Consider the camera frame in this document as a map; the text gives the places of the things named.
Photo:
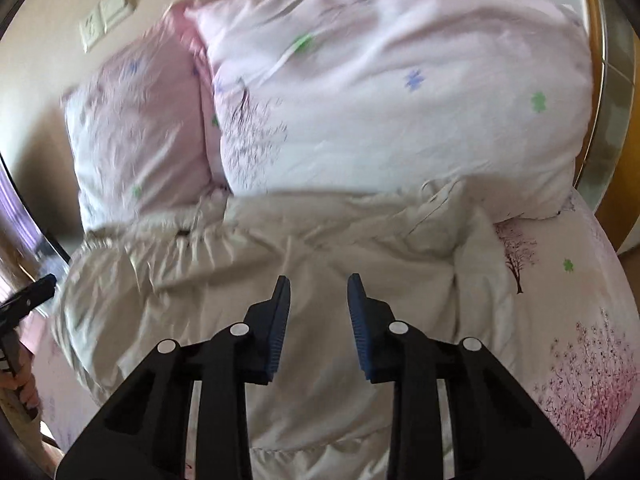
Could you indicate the black flat television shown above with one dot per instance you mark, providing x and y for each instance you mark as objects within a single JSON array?
[{"x": 23, "y": 230}]

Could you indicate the white wall socket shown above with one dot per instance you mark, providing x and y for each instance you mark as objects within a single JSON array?
[{"x": 91, "y": 29}]

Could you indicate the beige puffer jacket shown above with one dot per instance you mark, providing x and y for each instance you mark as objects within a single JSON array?
[{"x": 431, "y": 253}]

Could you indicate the pink floral bed sheet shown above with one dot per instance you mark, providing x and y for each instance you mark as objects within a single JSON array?
[{"x": 576, "y": 320}]

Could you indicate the floral pillow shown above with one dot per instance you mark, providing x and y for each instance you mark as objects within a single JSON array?
[
  {"x": 373, "y": 96},
  {"x": 143, "y": 128}
]

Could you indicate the left floral pillow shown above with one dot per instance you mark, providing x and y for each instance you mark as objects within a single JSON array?
[{"x": 143, "y": 128}]

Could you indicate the person's left hand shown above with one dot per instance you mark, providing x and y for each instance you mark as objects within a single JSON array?
[{"x": 23, "y": 381}]

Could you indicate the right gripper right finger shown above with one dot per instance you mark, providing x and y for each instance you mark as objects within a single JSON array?
[{"x": 497, "y": 430}]

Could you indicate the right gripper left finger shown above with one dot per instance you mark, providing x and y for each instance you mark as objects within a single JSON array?
[{"x": 141, "y": 430}]

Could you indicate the white wall switch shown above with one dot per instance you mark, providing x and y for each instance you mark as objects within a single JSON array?
[{"x": 115, "y": 11}]

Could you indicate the right floral pillow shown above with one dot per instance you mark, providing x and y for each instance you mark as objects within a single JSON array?
[{"x": 373, "y": 96}]

